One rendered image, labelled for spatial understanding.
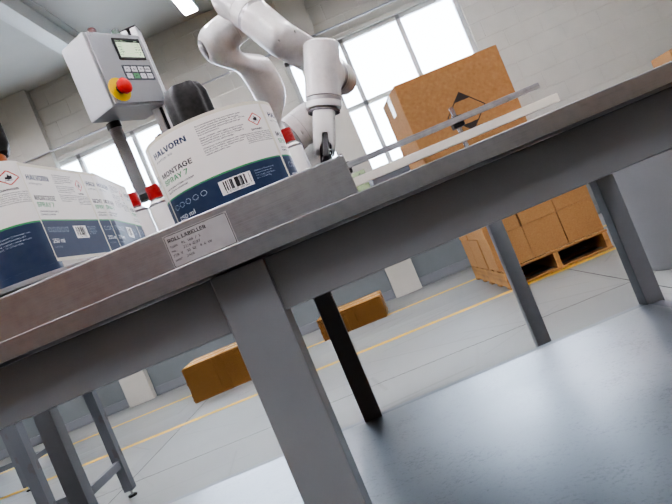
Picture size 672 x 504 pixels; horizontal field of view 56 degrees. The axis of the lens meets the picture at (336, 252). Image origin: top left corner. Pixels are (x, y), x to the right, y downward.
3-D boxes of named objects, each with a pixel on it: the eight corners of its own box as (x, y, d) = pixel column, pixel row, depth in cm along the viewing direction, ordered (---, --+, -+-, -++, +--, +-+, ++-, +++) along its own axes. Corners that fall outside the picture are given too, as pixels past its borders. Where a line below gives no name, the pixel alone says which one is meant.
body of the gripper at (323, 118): (308, 112, 151) (311, 159, 151) (306, 103, 141) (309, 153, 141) (339, 111, 151) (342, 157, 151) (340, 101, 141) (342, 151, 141)
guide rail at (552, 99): (123, 284, 142) (119, 276, 142) (124, 283, 143) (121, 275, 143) (560, 100, 142) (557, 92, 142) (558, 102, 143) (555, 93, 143)
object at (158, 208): (172, 271, 144) (137, 189, 144) (177, 270, 149) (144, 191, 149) (193, 262, 144) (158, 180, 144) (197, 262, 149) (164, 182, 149)
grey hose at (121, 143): (136, 203, 154) (103, 124, 154) (141, 204, 158) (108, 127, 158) (150, 197, 154) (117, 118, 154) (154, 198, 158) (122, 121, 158)
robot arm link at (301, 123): (293, 174, 218) (263, 124, 200) (332, 141, 221) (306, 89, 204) (312, 189, 210) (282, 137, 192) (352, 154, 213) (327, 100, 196)
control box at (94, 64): (91, 124, 150) (60, 51, 150) (146, 120, 164) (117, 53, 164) (114, 105, 145) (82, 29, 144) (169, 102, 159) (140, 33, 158)
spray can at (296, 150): (307, 214, 144) (272, 132, 143) (307, 215, 149) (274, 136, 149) (327, 205, 144) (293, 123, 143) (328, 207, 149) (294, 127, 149)
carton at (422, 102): (432, 180, 166) (392, 86, 166) (416, 189, 190) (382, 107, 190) (535, 137, 168) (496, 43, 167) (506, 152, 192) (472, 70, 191)
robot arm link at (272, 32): (272, 43, 168) (348, 106, 156) (232, 27, 154) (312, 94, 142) (289, 13, 164) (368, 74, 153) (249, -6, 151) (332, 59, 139)
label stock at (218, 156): (276, 214, 109) (243, 137, 109) (329, 181, 92) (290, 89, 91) (169, 253, 99) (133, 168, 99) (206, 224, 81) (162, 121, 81)
